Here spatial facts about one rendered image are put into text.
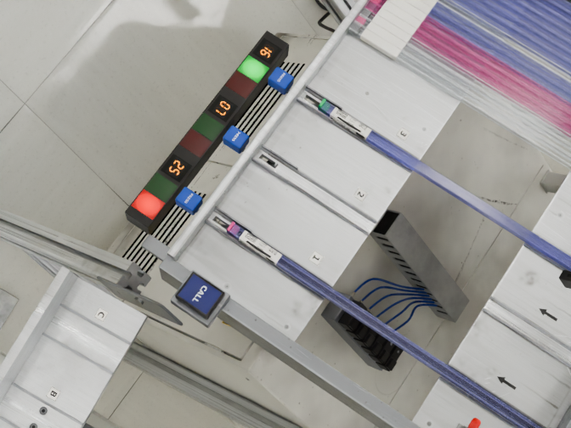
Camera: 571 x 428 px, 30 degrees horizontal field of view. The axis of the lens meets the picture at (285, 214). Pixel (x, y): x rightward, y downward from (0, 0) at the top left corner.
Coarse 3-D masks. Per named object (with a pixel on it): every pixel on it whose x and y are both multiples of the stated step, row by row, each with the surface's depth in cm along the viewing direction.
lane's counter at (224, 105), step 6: (222, 96) 148; (216, 102) 148; (222, 102) 148; (228, 102) 148; (210, 108) 147; (216, 108) 147; (222, 108) 147; (228, 108) 147; (234, 108) 147; (216, 114) 147; (222, 114) 147; (228, 114) 147
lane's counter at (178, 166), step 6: (174, 156) 145; (168, 162) 144; (174, 162) 144; (180, 162) 144; (186, 162) 144; (162, 168) 144; (168, 168) 144; (174, 168) 144; (180, 168) 144; (186, 168) 144; (168, 174) 144; (174, 174) 144; (180, 174) 144; (180, 180) 144
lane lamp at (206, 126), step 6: (204, 114) 147; (198, 120) 146; (204, 120) 146; (210, 120) 147; (198, 126) 146; (204, 126) 146; (210, 126) 146; (216, 126) 146; (222, 126) 146; (204, 132) 146; (210, 132) 146; (216, 132) 146; (210, 138) 146
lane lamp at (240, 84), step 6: (234, 78) 149; (240, 78) 149; (246, 78) 149; (228, 84) 148; (234, 84) 148; (240, 84) 149; (246, 84) 149; (252, 84) 149; (234, 90) 148; (240, 90) 148; (246, 90) 148; (246, 96) 148
